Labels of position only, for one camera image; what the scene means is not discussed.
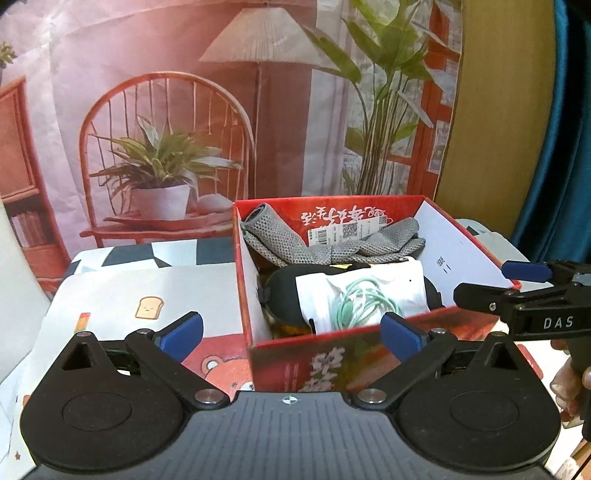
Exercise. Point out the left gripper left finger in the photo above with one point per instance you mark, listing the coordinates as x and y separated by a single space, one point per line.
142 372

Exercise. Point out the white cartoon print tablecloth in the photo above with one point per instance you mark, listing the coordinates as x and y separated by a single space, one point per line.
113 291

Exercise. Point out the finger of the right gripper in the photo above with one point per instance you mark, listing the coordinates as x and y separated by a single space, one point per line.
557 272
480 297

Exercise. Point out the grey mesh glove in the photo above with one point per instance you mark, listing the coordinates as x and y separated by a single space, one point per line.
337 236

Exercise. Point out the printed living room backdrop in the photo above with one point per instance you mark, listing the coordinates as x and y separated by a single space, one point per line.
134 121

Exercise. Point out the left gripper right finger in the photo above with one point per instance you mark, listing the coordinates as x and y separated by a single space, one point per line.
425 355

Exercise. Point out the white cloth green print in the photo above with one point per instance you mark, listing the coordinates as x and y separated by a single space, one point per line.
361 297

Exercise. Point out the red strawberry cardboard box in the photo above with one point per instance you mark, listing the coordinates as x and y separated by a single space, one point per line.
285 361

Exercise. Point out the blue curtain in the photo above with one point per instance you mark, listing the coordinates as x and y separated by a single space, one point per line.
554 223

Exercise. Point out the black eye mask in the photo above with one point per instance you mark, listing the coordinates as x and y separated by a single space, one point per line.
279 295

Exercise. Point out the person's right hand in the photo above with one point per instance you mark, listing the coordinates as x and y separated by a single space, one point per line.
567 386

